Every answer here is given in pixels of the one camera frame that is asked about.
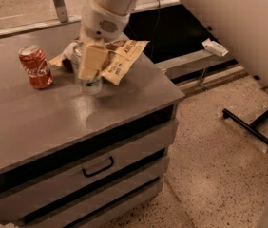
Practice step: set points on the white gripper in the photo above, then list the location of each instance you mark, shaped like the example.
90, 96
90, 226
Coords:
102, 22

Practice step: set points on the silver 7up can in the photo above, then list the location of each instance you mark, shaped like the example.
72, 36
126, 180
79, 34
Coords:
88, 82

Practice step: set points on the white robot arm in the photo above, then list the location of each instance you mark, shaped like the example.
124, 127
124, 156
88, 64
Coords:
241, 26

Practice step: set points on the red coke can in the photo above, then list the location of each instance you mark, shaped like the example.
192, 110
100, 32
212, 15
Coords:
35, 64

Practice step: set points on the brown chip bag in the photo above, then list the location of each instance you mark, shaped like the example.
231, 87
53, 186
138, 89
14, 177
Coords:
122, 54

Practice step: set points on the grey drawer cabinet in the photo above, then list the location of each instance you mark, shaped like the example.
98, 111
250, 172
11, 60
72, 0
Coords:
48, 136

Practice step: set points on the small white box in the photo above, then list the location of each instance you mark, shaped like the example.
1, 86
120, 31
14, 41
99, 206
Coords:
214, 48

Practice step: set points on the black metal stand base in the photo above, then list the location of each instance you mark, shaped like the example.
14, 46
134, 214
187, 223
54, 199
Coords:
252, 127

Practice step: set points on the grey metal window post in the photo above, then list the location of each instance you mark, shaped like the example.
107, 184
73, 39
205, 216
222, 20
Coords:
61, 10

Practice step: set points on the black drawer handle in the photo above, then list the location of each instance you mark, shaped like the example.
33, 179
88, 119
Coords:
98, 168

